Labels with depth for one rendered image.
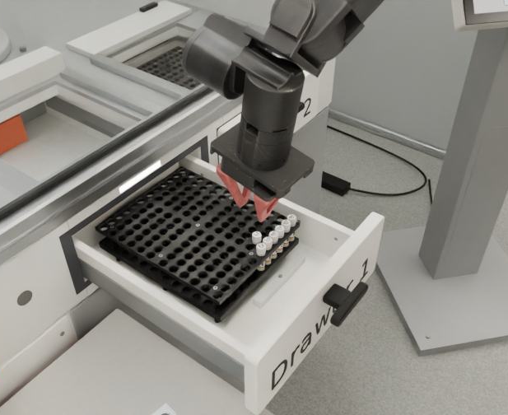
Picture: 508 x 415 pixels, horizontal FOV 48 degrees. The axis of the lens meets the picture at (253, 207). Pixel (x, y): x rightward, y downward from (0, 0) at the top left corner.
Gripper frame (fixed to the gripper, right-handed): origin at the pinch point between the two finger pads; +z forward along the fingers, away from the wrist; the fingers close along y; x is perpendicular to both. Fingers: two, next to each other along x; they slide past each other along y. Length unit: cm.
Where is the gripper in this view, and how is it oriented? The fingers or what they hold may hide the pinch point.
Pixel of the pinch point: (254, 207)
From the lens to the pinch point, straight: 69.5
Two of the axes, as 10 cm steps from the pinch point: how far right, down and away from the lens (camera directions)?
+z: -1.1, 6.6, 7.4
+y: -7.7, -5.3, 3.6
